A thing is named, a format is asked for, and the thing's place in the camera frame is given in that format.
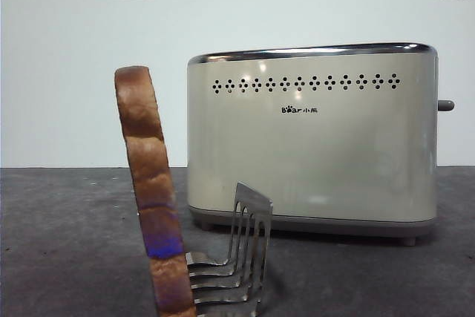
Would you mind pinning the brown crusted bread slice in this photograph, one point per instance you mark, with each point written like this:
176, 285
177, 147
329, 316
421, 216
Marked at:
148, 168

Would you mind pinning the grey toaster lever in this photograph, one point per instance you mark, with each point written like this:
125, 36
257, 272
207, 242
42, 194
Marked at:
446, 105

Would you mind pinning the steel bread rack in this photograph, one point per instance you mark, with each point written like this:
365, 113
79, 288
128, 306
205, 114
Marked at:
256, 213

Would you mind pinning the cream metal toaster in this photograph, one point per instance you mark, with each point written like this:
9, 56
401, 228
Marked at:
315, 146

